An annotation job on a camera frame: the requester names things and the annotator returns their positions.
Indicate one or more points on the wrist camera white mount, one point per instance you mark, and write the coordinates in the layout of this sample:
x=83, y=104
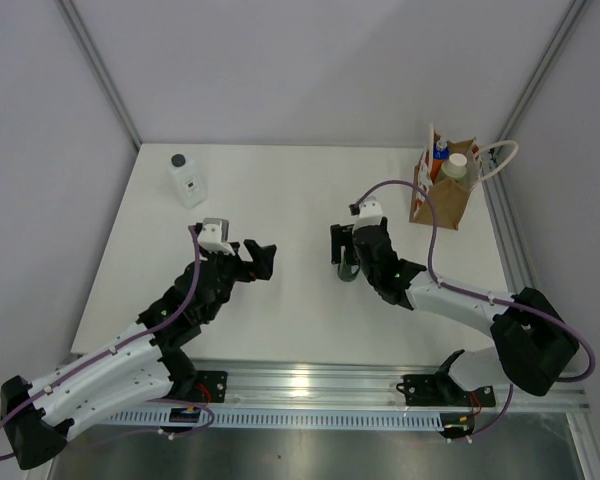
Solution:
x=212, y=235
x=368, y=212

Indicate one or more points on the watermelon canvas tote bag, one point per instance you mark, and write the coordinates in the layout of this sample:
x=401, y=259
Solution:
x=444, y=203

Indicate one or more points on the orange bottle blue cap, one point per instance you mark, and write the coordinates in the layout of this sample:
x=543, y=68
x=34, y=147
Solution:
x=440, y=154

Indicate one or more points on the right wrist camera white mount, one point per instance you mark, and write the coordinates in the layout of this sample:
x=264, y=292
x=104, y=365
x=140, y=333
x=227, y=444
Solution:
x=368, y=212

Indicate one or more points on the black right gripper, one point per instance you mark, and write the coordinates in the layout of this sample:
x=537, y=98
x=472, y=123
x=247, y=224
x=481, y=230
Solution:
x=341, y=236

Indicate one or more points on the clear bottle black cap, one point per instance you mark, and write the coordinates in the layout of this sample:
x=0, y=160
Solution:
x=187, y=180

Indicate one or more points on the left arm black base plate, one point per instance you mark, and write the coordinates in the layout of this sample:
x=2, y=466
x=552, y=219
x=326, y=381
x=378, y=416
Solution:
x=206, y=386

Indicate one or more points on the aluminium mounting rail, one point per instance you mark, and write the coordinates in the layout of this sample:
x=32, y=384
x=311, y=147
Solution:
x=312, y=386

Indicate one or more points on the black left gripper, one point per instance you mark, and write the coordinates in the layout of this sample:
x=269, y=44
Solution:
x=261, y=257

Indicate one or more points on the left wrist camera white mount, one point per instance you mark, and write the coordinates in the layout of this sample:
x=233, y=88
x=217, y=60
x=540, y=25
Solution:
x=212, y=235

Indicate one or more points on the green bottle white cap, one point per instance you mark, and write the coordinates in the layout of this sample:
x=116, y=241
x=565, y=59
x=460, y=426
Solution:
x=454, y=168

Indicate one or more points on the white slotted cable duct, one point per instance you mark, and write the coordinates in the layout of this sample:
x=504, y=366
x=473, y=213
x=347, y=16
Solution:
x=182, y=417

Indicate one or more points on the dark green bottle red cap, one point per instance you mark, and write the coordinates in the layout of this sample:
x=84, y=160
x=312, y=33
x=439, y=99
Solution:
x=347, y=273

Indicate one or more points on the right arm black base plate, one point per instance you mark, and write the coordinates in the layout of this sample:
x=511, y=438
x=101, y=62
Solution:
x=438, y=390

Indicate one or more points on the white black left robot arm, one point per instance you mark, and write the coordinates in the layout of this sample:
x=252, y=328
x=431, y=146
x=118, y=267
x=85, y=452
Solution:
x=145, y=362

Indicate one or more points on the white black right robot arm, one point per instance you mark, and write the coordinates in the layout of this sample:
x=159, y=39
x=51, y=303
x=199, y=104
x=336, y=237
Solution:
x=348, y=294

